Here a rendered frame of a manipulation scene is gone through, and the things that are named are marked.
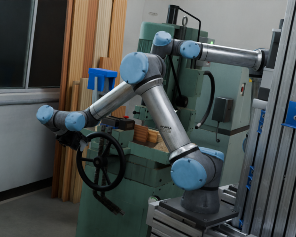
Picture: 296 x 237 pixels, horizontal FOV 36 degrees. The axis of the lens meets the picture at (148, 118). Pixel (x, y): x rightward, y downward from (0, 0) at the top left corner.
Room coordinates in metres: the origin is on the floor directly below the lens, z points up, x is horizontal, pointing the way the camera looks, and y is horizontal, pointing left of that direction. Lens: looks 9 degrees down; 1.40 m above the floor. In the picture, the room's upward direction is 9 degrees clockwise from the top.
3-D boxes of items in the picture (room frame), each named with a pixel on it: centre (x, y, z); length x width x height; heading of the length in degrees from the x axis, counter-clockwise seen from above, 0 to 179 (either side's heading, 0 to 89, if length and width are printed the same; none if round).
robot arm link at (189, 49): (2.04, -0.33, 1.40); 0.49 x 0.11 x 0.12; 100
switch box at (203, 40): (2.65, -0.26, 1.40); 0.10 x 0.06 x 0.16; 150
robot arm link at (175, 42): (2.11, -0.11, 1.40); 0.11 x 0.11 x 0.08; 10
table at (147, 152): (2.37, 0.11, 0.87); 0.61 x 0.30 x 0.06; 60
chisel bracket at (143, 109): (2.46, 0.01, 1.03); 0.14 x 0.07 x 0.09; 150
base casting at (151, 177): (2.55, -0.04, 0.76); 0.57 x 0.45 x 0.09; 150
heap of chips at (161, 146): (2.26, -0.12, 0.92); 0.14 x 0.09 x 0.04; 150
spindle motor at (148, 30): (2.44, 0.02, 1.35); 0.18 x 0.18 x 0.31
